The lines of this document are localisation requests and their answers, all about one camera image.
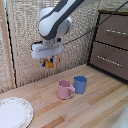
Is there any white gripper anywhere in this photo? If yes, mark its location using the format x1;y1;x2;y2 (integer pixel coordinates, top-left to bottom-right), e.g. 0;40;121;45
31;38;65;68

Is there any orange toast slice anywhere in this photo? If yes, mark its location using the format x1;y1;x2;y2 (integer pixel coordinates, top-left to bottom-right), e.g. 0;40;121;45
44;59;55;70

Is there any pink mug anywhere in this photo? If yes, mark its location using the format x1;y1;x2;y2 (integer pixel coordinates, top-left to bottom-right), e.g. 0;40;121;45
56;79;76;101

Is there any blue mug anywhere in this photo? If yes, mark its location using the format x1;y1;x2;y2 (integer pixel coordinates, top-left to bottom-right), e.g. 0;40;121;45
73;75;88;95

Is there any white patterned plate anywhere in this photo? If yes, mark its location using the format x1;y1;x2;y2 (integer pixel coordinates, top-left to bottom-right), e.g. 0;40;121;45
0;96;35;128

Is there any dark brown drawer cabinet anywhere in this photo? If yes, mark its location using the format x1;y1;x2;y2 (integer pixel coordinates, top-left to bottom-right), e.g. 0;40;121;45
87;9;128;82

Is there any wooden vertical post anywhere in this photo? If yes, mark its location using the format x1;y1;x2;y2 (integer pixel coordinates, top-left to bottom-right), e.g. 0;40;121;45
0;0;17;90

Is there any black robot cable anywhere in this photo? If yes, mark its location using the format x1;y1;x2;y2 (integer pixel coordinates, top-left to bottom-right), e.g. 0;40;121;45
61;0;128;46

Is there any silver drawer handle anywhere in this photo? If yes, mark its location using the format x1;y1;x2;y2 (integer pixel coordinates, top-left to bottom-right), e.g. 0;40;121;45
96;55;123;68
105;28;128;37

